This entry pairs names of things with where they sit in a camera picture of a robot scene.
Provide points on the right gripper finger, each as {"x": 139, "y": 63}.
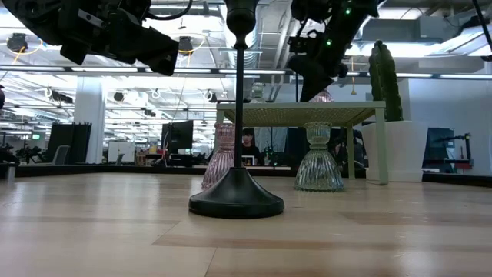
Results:
{"x": 309, "y": 90}

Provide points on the pink glass candle holder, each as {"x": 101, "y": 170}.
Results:
{"x": 221, "y": 161}
{"x": 326, "y": 97}

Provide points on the green glass candle holder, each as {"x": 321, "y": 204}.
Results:
{"x": 258, "y": 94}
{"x": 318, "y": 165}

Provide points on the tall black metal candlestick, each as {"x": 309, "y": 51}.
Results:
{"x": 236, "y": 196}

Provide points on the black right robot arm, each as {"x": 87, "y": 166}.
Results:
{"x": 357, "y": 7}

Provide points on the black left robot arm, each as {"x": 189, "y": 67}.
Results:
{"x": 30, "y": 19}

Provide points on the green perforated metal shelf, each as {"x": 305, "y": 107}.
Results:
{"x": 300, "y": 113}

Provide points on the green cactus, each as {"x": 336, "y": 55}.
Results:
{"x": 384, "y": 84}

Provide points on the black hanging ceiling lamp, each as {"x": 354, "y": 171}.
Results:
{"x": 17, "y": 41}
{"x": 185, "y": 45}

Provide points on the person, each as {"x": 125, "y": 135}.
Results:
{"x": 250, "y": 148}

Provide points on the white pillar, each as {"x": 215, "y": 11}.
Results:
{"x": 90, "y": 119}

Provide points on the white hexagonal plant pot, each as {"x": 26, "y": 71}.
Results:
{"x": 396, "y": 150}

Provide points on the white board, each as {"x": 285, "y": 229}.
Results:
{"x": 121, "y": 151}

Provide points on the black partition panels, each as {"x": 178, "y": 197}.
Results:
{"x": 69, "y": 142}

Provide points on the black computer monitor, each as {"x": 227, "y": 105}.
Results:
{"x": 178, "y": 138}

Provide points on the grey office chair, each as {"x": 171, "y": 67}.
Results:
{"x": 60, "y": 154}

